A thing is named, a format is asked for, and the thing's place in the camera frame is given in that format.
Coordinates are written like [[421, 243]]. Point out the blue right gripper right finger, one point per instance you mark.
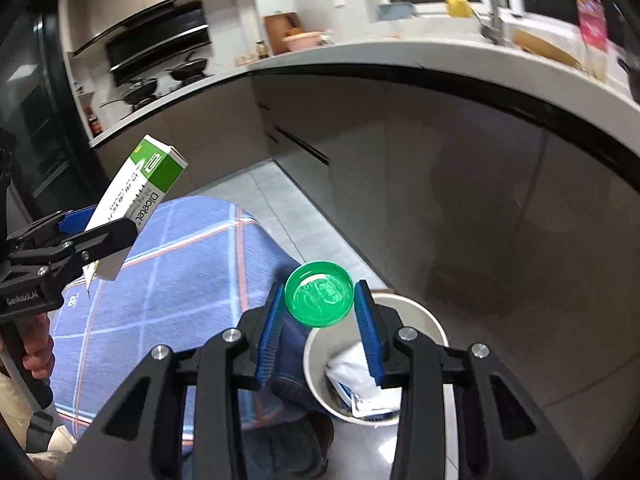
[[372, 331]]

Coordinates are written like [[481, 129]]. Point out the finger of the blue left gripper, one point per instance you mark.
[[90, 246], [76, 221]]

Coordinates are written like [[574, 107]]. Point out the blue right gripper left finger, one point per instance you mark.
[[270, 328]]

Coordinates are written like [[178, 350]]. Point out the green plastic lid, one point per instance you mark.
[[319, 294]]

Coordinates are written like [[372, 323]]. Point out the white tissue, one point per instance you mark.
[[351, 369]]

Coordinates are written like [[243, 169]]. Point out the green white medicine box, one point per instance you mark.
[[143, 180]]

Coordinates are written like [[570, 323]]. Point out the blue white snack bag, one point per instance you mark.
[[380, 405]]

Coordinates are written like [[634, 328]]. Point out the left forearm beige sleeve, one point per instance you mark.
[[18, 413]]

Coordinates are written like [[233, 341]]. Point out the left hand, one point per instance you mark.
[[38, 344]]

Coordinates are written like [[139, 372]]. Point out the blue jeans leg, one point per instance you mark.
[[286, 433]]

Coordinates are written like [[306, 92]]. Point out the red sauce bottle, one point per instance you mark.
[[93, 122]]

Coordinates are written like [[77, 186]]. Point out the blue plaid tablecloth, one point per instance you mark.
[[197, 266]]

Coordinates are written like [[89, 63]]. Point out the black wok left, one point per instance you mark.
[[141, 92]]

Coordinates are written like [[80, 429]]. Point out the black wok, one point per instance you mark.
[[141, 92], [191, 68]]

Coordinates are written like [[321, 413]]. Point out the black wok right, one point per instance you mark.
[[191, 68]]

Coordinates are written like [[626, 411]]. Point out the black range hood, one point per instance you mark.
[[179, 30]]

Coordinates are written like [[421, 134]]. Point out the pink basket bowl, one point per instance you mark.
[[303, 41]]

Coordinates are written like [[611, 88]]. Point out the wooden cutting board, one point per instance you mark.
[[278, 27]]

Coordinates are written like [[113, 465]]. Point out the wooden box by sink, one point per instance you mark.
[[539, 46]]

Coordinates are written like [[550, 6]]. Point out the yellow sponge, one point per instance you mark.
[[460, 9]]

